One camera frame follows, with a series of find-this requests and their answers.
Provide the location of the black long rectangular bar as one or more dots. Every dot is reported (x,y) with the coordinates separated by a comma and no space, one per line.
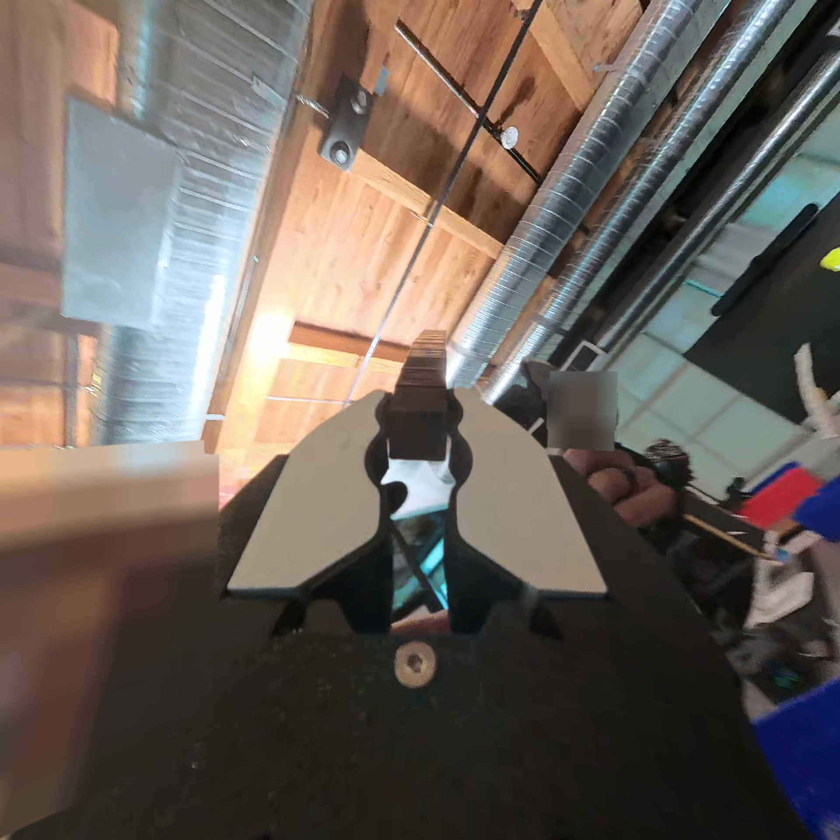
(417,433)

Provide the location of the metal ceiling bracket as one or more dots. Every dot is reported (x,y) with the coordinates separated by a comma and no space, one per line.
(344,128)

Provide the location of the black ceiling rail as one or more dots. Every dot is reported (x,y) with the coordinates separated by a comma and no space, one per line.
(432,223)

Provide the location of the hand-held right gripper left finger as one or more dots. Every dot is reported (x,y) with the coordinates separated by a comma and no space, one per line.
(308,518)

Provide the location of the black ceiling conduit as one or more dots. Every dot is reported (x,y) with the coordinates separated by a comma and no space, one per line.
(469,103)

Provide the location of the wooden pencil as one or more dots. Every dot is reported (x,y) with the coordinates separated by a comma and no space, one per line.
(728,537)

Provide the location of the large silver duct with box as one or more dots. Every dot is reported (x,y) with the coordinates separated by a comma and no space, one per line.
(197,197)

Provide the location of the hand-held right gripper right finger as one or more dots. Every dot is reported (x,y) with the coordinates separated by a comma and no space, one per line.
(525,518)

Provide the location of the silver duct with vents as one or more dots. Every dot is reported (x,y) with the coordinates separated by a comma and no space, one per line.
(716,210)

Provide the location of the ceiling spot lamp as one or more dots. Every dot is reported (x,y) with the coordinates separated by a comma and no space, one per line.
(510,136)

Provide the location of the wide silver air duct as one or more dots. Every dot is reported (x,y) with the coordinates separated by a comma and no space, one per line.
(558,197)

